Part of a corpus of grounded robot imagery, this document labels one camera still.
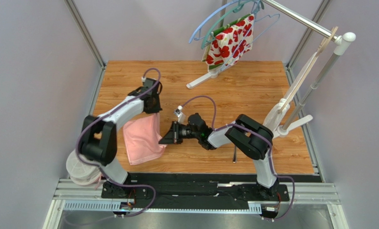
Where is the pink cloth napkin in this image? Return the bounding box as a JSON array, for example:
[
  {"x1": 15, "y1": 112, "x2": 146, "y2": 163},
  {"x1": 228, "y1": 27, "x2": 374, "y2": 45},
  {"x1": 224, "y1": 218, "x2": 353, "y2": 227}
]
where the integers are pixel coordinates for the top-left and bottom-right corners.
[{"x1": 123, "y1": 113, "x2": 166, "y2": 166}]

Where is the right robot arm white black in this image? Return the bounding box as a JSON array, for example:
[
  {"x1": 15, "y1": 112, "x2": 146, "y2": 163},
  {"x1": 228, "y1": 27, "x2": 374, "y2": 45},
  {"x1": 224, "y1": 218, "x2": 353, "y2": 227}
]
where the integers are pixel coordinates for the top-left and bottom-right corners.
[{"x1": 159, "y1": 113, "x2": 279, "y2": 192}]

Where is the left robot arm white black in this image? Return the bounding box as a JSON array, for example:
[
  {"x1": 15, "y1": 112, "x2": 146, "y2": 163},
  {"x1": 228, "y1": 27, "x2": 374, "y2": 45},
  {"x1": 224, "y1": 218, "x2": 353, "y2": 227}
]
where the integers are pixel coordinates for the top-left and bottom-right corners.
[{"x1": 75, "y1": 78, "x2": 162, "y2": 187}]

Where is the white hanging cloth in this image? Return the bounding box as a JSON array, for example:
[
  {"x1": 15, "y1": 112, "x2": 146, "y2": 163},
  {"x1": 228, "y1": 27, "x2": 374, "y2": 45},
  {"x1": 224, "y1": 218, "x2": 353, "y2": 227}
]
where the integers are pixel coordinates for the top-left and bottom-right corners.
[{"x1": 263, "y1": 52, "x2": 319, "y2": 132}]

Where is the light blue hanger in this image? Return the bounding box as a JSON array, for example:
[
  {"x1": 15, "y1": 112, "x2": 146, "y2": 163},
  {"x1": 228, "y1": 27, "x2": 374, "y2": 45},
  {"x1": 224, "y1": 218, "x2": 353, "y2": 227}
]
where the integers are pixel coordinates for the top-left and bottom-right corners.
[{"x1": 188, "y1": 0, "x2": 256, "y2": 44}]

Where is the red floral cloth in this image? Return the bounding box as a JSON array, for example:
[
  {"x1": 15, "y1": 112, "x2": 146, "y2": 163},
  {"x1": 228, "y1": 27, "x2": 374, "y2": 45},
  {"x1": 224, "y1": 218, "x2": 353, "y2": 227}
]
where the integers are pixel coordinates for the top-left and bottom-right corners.
[{"x1": 202, "y1": 14, "x2": 255, "y2": 71}]

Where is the white mesh basket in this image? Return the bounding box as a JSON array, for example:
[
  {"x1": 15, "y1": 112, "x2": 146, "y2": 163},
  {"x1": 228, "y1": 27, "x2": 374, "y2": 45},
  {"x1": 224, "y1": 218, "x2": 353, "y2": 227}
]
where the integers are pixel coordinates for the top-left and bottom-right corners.
[{"x1": 66, "y1": 150, "x2": 102, "y2": 186}]

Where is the teal green hanger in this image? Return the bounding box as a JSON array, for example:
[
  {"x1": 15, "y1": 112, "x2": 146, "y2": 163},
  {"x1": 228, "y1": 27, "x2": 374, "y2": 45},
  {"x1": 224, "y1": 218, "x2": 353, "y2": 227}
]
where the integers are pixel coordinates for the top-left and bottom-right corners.
[{"x1": 200, "y1": 3, "x2": 259, "y2": 50}]

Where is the white clothes rack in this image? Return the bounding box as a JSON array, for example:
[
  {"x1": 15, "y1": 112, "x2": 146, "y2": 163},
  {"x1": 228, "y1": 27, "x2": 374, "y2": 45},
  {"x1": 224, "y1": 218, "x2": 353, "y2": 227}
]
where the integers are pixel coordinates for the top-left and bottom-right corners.
[{"x1": 186, "y1": 0, "x2": 357, "y2": 139}]

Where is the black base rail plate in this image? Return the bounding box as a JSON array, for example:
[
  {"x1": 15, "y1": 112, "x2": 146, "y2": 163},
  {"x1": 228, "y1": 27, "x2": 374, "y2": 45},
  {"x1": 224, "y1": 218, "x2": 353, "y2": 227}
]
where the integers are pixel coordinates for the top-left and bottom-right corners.
[{"x1": 101, "y1": 173, "x2": 290, "y2": 210}]

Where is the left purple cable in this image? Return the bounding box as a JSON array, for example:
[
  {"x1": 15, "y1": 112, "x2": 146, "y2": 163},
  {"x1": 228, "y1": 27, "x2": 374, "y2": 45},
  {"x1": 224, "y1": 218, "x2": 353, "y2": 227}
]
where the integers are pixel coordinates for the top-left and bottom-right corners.
[{"x1": 75, "y1": 68, "x2": 156, "y2": 218}]

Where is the purple cable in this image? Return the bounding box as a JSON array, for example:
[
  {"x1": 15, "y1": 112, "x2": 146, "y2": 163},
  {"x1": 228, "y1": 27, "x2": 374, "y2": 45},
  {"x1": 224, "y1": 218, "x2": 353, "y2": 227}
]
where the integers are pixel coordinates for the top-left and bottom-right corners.
[
  {"x1": 180, "y1": 95, "x2": 296, "y2": 222},
  {"x1": 75, "y1": 68, "x2": 156, "y2": 218}
]

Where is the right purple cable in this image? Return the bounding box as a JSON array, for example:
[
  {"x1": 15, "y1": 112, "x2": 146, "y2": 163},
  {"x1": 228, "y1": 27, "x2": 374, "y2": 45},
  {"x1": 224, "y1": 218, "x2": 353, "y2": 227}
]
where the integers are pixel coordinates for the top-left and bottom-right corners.
[{"x1": 180, "y1": 95, "x2": 296, "y2": 222}]

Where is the thin blue wire hanger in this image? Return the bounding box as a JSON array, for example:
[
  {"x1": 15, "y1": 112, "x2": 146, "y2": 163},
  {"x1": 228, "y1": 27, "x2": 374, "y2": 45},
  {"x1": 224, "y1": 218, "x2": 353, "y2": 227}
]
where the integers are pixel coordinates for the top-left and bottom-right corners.
[{"x1": 205, "y1": 0, "x2": 280, "y2": 72}]

